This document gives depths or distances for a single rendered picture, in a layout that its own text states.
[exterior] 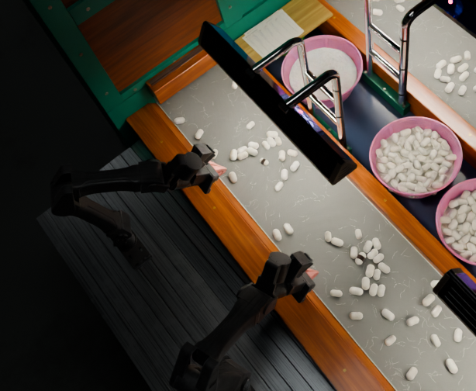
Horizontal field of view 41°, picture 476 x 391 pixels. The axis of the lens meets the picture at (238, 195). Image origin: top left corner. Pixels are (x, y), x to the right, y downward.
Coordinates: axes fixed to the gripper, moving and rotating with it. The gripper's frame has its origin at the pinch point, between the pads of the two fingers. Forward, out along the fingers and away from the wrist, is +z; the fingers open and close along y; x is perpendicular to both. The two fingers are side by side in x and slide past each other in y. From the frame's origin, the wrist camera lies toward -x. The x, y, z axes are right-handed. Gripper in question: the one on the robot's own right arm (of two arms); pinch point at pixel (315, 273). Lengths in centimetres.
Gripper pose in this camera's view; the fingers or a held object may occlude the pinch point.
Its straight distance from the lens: 178.1
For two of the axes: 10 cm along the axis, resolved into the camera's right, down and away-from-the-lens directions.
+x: -3.8, 7.2, 5.8
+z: 7.3, -1.5, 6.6
